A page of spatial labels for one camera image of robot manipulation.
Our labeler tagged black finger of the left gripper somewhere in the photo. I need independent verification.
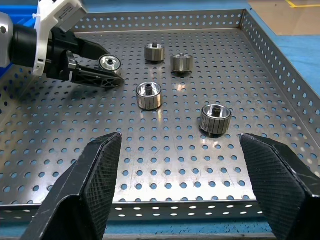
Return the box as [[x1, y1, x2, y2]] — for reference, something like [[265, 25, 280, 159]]
[[81, 39, 111, 61], [65, 50, 126, 90]]

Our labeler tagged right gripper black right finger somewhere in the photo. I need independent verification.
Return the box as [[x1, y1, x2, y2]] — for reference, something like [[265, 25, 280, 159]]
[[239, 132, 320, 240]]

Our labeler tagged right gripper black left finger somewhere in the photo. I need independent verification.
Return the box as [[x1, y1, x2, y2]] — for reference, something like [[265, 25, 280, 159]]
[[21, 132, 123, 240]]

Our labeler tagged metal roller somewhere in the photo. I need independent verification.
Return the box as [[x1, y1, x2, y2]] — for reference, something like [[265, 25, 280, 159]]
[[199, 103, 233, 138], [170, 53, 194, 75], [144, 42, 166, 64], [97, 54, 123, 77], [135, 81, 164, 111]]

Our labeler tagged perforated steel tray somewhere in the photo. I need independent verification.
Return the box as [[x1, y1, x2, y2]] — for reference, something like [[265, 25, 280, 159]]
[[0, 9, 320, 222]]

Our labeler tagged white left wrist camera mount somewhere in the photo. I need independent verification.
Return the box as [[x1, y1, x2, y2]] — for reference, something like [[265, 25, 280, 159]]
[[31, 0, 89, 76]]

